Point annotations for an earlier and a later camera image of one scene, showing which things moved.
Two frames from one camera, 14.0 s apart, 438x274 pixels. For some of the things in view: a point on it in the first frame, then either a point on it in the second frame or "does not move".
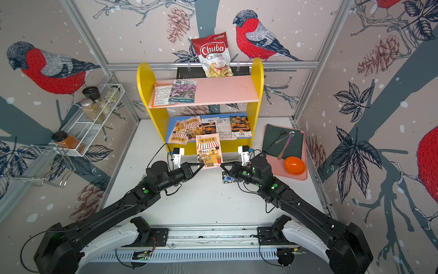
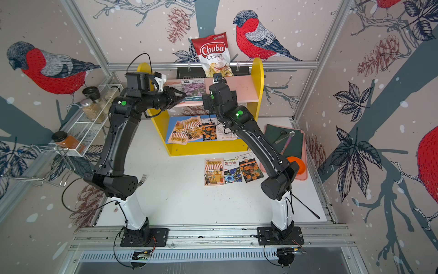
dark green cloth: (275, 138) does not move
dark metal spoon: (283, 132) does not move
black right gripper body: (242, 173) → (207, 101)
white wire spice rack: (79, 136) does not move
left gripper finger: (194, 173) → (174, 103)
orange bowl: (295, 165) does not move
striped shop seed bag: (208, 150) → (214, 172)
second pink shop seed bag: (193, 127) does not move
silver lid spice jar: (90, 112) does not move
